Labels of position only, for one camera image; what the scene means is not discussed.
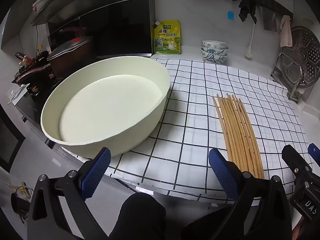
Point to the black hanging cloth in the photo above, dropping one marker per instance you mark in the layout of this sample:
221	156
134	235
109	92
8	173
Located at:
247	8

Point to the white bowl on hood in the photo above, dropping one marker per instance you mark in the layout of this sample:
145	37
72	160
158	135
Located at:
41	3

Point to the brass fitting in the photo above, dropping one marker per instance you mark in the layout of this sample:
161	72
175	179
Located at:
20	189

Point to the steel lid rack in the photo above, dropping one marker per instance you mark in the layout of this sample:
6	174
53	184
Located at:
295	92

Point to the black cooktop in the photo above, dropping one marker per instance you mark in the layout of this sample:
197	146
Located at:
32	102

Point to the bundle of wooden chopsticks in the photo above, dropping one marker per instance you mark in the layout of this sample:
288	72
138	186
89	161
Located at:
240	135

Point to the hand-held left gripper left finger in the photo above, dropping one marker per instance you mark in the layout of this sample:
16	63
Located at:
96	172

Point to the hanging steel cleaver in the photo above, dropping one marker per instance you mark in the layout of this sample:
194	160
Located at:
269	20

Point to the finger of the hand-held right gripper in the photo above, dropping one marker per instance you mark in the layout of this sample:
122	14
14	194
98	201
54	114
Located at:
297	162
315	150

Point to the dark red pot with lid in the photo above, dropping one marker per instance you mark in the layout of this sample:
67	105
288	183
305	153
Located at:
72	46

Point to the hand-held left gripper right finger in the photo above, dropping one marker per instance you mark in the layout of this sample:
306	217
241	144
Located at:
222	172

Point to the blue wall sticker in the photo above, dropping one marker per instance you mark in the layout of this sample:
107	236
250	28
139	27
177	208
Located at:
230	15

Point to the black built-in oven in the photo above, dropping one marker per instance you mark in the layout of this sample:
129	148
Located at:
10	140

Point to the blue floral ceramic bowl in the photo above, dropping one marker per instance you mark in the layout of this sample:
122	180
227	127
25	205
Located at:
214	58
214	51
214	44

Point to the cream oval tray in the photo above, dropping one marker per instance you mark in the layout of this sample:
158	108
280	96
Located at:
112	110

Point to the dark red frying pan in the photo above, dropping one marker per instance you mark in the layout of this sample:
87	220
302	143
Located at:
37	70

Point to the blue white paper sheet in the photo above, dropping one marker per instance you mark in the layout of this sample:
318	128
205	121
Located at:
18	93

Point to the black round object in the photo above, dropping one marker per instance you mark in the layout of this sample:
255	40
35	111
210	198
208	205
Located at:
18	206

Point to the person's black trousers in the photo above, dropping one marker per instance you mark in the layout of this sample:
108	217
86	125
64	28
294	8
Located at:
142	217

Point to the row of seasoning bottles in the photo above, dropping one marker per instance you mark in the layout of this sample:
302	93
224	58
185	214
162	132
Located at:
23	61

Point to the pink hanging towel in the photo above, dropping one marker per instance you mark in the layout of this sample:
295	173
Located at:
285	32

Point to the dark red cooking pot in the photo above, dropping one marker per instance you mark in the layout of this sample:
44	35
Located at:
65	65

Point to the black range hood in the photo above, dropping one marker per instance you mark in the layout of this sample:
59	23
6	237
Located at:
112	17

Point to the yellow seasoning pouch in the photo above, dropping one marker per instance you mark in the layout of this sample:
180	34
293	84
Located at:
167	38

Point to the white black checkered cloth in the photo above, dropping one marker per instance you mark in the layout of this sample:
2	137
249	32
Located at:
195	130

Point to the round steel steamer plate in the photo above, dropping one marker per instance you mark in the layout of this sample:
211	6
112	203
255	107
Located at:
302	55

